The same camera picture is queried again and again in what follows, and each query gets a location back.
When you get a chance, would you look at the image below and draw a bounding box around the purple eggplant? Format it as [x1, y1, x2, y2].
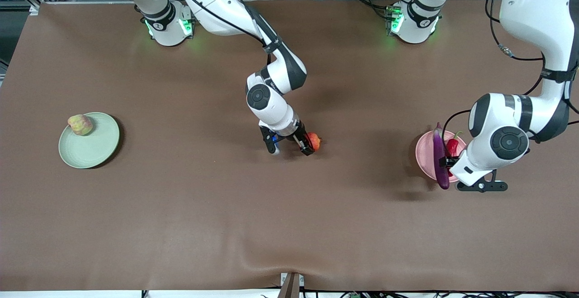
[432, 122, 451, 190]

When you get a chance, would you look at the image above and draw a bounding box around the red chili pepper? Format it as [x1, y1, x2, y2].
[446, 131, 465, 157]

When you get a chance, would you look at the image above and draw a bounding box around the pale yellow-pink apple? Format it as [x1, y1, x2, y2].
[67, 114, 94, 136]

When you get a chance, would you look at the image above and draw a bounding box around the pink round plate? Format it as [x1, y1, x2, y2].
[415, 130, 469, 183]

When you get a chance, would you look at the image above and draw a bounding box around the brown table cover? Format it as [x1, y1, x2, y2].
[0, 0, 579, 292]

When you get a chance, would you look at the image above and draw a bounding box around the pale green round plate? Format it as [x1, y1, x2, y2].
[58, 112, 121, 169]

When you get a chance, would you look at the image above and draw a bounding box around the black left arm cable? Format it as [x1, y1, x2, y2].
[441, 0, 579, 154]

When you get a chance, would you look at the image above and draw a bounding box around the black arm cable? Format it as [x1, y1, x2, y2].
[441, 0, 579, 154]
[172, 0, 283, 54]

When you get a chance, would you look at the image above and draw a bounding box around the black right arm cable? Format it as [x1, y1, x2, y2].
[172, 0, 283, 54]

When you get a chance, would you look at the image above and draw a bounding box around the grey table edge bracket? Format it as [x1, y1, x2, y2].
[280, 272, 305, 298]

